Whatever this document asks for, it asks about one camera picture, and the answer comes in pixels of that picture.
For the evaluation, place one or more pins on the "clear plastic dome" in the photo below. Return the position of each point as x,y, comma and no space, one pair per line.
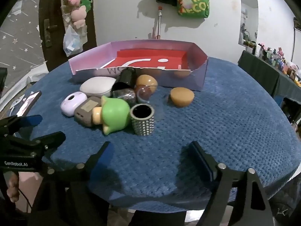
144,95

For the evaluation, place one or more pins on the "clear plastic bag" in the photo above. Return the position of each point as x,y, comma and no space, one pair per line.
71,42

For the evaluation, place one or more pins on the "black cylinder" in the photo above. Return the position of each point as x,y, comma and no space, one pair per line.
125,77

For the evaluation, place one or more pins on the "lavender earbud case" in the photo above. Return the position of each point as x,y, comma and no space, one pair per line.
71,103

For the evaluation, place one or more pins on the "person's left hand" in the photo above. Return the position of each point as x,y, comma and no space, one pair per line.
13,186

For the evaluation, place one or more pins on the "white oval case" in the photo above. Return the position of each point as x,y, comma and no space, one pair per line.
96,87

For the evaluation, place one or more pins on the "green plush toy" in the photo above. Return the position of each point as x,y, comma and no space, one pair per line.
85,3

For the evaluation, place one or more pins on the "bag of pink plush toys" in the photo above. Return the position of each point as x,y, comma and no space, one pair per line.
82,31

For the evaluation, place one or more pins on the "wall mirror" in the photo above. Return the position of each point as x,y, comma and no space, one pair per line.
249,16

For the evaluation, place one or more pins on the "pink cardboard box red inside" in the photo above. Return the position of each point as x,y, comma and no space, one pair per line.
150,57

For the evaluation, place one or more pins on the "dark brown door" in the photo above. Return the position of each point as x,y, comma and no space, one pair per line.
50,4

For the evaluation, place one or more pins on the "white paper sheet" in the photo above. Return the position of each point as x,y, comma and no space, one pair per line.
23,75

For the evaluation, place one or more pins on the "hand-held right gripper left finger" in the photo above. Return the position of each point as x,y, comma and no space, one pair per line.
107,155

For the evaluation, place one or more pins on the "smartphone with cartoon case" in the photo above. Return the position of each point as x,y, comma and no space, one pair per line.
25,102

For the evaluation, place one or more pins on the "studded cylinder holder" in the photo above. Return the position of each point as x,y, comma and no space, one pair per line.
143,127

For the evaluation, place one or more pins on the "row of small bottles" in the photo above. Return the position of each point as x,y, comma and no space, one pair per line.
277,58

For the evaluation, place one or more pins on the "grey rectangular case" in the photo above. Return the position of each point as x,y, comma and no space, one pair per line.
87,110

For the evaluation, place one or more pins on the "dark glittery ball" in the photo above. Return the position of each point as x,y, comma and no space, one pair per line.
124,96

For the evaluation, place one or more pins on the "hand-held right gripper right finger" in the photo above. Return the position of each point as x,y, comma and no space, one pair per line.
202,162

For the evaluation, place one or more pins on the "dark red ball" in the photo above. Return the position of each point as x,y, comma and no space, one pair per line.
136,89

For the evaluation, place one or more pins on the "green capped toy figure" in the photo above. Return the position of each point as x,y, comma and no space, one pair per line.
115,115

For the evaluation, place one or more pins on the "dark green covered table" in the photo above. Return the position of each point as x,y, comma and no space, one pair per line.
258,70

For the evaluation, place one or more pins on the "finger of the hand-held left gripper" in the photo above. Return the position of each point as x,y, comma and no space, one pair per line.
51,139
30,120

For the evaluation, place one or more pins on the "green shopping bag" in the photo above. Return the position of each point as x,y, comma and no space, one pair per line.
195,7

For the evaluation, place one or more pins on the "orange half sphere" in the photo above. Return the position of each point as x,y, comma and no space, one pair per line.
145,81
182,97

